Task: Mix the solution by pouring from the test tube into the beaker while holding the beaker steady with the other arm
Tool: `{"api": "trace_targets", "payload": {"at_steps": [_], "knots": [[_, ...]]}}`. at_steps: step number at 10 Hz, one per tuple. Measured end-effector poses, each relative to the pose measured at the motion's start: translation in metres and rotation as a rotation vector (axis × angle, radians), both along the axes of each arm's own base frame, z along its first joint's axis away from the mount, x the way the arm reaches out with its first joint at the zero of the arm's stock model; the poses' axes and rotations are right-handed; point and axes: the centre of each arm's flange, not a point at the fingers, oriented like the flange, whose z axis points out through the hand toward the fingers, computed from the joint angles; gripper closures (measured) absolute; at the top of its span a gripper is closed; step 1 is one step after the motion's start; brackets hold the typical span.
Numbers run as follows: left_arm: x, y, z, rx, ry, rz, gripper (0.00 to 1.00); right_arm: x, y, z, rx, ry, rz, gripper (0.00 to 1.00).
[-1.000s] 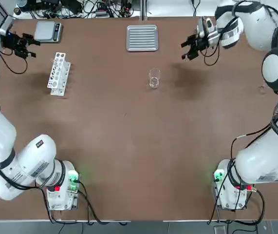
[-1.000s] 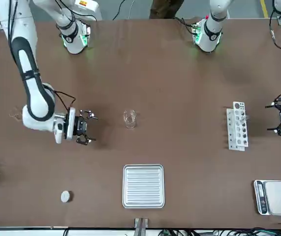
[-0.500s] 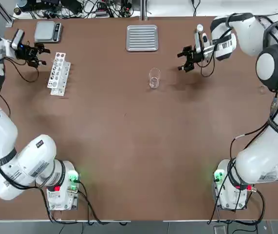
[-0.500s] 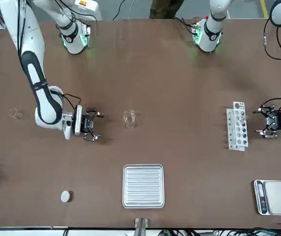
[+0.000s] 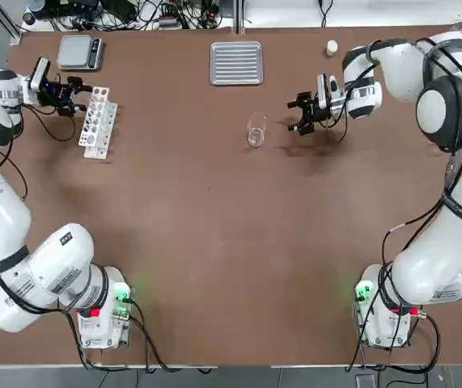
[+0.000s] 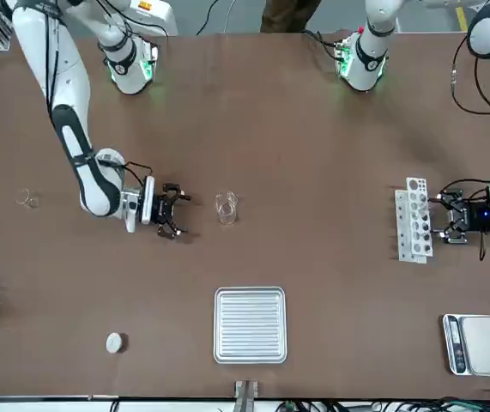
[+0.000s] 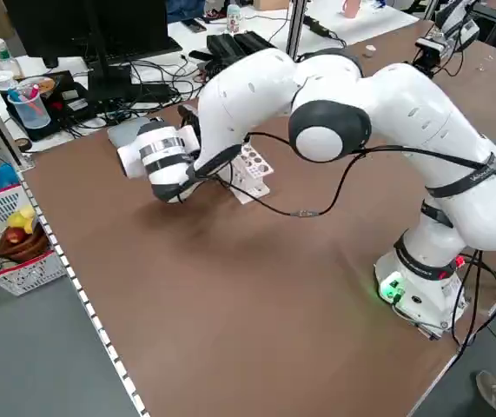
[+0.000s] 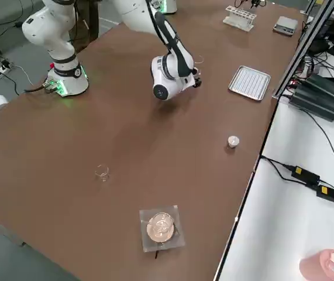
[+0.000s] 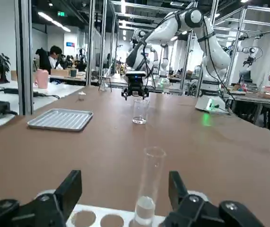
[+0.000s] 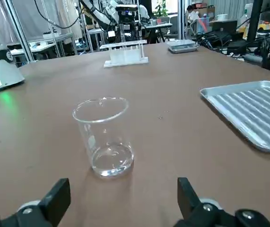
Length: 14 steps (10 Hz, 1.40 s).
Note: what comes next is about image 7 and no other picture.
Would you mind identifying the blue plastic object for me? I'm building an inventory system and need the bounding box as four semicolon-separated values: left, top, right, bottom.
0;163;19;192

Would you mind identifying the white basket red rim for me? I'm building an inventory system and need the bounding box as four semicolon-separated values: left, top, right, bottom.
0;184;69;297

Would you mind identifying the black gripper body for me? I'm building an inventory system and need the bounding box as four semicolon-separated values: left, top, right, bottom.
177;103;202;129
416;45;444;78

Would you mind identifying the yellow fruit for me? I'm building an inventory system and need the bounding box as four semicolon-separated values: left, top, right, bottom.
6;206;38;231

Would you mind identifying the aluminium frame post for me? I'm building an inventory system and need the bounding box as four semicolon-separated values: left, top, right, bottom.
0;69;34;169
284;0;308;70

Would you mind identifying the aluminium table edge rail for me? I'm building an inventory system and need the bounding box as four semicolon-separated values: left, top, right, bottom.
16;167;149;417

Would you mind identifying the brown wooden bowl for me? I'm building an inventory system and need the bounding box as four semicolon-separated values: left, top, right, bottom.
0;225;51;264

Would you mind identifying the white test tube rack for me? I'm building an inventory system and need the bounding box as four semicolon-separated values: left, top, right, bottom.
212;145;274;205

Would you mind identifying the black power strip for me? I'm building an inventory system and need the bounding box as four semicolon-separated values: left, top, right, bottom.
302;16;332;39

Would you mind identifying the clear measuring cup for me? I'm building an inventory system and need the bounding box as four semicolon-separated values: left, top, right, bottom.
6;84;53;130

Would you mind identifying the silver digital scale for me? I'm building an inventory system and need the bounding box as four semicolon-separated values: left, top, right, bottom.
107;117;155;151

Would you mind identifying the black equipment case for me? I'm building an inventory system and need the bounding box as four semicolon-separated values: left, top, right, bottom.
6;71;101;142

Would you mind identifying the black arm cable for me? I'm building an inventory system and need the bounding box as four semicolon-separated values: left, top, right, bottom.
177;129;496;218

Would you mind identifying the black computer monitor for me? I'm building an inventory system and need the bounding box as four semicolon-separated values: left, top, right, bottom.
3;0;184;60

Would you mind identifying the black smartphone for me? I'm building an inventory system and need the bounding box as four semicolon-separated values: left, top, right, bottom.
182;17;208;35

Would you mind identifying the printed drink bottle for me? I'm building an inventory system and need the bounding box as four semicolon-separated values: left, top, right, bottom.
225;3;245;34

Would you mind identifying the black monitor stand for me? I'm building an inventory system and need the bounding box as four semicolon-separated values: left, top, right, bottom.
83;0;170;103

